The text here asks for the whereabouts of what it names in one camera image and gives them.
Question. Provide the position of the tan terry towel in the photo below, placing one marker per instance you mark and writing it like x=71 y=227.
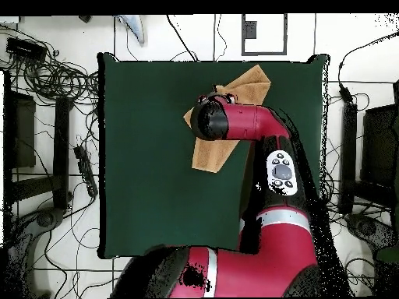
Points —
x=249 y=87

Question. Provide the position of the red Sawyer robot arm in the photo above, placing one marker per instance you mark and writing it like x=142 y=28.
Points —
x=265 y=264

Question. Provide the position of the dark flat panel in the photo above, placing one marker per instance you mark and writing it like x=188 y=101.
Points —
x=380 y=146
x=25 y=130

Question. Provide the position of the pale blue curved object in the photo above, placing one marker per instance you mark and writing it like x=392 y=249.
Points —
x=135 y=29

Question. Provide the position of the dark green table cloth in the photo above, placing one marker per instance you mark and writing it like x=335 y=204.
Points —
x=140 y=187

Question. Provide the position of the black bar stand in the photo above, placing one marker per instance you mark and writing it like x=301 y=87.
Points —
x=348 y=155
x=61 y=140

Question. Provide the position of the black power strip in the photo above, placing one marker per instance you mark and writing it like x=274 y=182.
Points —
x=85 y=171

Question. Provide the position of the small dark object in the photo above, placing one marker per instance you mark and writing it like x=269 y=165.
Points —
x=85 y=18

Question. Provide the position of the grey stand base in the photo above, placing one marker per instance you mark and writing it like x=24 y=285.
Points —
x=364 y=225
x=46 y=218

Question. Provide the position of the black box device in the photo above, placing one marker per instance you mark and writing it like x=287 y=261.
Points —
x=26 y=49

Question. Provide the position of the dark green object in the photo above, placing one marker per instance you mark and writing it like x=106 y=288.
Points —
x=388 y=255

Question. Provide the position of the grey rectangular floor frame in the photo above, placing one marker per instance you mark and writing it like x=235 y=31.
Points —
x=249 y=29

